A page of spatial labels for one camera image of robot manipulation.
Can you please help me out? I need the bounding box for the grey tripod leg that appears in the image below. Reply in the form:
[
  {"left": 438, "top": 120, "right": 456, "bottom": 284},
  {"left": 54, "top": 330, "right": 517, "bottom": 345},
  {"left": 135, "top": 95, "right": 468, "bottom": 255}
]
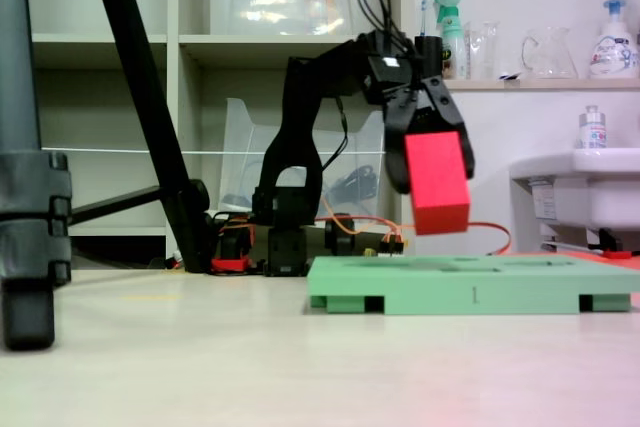
[{"left": 0, "top": 0, "right": 74, "bottom": 352}]

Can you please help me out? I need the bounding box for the orange wire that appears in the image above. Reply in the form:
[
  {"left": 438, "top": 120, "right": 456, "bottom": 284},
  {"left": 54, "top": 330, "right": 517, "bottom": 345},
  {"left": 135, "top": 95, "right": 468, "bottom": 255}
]
[{"left": 319, "top": 194, "right": 512, "bottom": 256}]

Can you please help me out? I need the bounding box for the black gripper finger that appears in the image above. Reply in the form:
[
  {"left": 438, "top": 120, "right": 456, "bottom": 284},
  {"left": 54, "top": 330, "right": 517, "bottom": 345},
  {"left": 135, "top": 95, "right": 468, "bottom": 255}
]
[
  {"left": 383, "top": 115, "right": 416, "bottom": 196},
  {"left": 423, "top": 77, "right": 476, "bottom": 181}
]

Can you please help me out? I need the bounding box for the beige shelf unit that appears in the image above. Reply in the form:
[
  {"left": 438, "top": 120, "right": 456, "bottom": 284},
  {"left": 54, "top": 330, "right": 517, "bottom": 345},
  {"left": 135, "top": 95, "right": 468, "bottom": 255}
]
[{"left": 22, "top": 0, "right": 416, "bottom": 261}]

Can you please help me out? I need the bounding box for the green spray bottle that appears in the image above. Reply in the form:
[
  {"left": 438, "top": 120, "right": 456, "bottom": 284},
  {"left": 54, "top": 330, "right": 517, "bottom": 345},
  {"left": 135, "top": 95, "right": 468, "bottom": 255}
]
[{"left": 433, "top": 0, "right": 467, "bottom": 81}]

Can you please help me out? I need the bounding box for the controller circuit board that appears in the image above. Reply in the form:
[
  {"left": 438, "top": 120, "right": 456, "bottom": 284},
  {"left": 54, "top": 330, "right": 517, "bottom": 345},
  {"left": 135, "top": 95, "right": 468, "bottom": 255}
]
[{"left": 363, "top": 231, "right": 410, "bottom": 259}]

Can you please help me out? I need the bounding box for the light wooden ledge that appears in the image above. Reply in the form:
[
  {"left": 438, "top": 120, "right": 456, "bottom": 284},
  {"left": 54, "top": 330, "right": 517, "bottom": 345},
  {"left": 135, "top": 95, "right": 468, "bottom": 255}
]
[{"left": 442, "top": 78, "right": 640, "bottom": 93}]

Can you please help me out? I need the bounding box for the white cord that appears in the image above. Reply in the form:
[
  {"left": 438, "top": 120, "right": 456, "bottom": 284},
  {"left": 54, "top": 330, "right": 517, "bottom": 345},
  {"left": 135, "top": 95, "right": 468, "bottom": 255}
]
[{"left": 41, "top": 142, "right": 423, "bottom": 156}]

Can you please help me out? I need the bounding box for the glass beaker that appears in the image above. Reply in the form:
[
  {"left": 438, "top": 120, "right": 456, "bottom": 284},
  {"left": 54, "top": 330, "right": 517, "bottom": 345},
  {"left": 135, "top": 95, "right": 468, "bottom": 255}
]
[{"left": 464, "top": 20, "right": 501, "bottom": 81}]

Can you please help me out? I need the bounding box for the white sink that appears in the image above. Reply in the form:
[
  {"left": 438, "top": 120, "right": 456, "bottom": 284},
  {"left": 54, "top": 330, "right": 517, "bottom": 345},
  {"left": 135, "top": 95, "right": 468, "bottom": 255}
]
[{"left": 508, "top": 146, "right": 640, "bottom": 233}]

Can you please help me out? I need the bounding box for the black cup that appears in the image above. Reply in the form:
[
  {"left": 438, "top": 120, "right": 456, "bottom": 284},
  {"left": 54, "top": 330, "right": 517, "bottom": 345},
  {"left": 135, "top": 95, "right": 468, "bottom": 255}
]
[{"left": 414, "top": 35, "right": 445, "bottom": 79}]

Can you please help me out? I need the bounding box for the black tripod brace bar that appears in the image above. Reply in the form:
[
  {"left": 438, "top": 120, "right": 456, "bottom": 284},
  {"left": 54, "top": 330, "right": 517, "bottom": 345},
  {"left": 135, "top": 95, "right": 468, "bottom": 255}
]
[{"left": 69, "top": 185, "right": 166, "bottom": 226}]

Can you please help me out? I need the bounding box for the glass pitcher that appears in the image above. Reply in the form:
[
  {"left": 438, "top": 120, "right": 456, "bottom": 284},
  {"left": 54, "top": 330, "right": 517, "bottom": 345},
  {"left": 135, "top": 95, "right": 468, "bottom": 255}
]
[{"left": 521, "top": 26, "right": 579, "bottom": 81}]

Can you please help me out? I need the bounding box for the red square block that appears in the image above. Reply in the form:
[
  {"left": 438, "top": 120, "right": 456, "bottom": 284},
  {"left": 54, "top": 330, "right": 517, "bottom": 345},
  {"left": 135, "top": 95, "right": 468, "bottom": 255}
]
[{"left": 403, "top": 130, "right": 472, "bottom": 237}]

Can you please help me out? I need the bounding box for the black forearm wire bundle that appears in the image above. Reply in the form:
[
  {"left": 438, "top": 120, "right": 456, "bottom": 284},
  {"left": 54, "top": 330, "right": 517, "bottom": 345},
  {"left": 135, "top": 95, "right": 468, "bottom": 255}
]
[{"left": 319, "top": 95, "right": 351, "bottom": 173}]

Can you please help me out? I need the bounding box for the green shape sorting board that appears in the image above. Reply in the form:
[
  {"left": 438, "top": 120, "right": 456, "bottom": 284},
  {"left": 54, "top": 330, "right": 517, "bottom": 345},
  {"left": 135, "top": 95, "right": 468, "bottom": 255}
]
[{"left": 305, "top": 254, "right": 640, "bottom": 317}]

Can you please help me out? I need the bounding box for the black wrist wire bundle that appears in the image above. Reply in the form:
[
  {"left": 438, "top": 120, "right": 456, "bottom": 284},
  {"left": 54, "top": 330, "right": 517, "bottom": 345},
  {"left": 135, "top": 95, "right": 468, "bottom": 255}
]
[{"left": 356, "top": 0, "right": 417, "bottom": 56}]

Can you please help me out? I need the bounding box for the white foam soap bottle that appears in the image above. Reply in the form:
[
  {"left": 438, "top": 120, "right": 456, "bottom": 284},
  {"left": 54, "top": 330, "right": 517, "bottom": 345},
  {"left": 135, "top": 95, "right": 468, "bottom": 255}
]
[{"left": 588, "top": 0, "right": 640, "bottom": 80}]

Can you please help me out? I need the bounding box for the clear sanitizer bottle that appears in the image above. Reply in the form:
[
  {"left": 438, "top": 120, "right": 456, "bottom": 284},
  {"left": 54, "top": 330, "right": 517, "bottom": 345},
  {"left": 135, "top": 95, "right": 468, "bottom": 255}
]
[{"left": 578, "top": 104, "right": 609, "bottom": 150}]

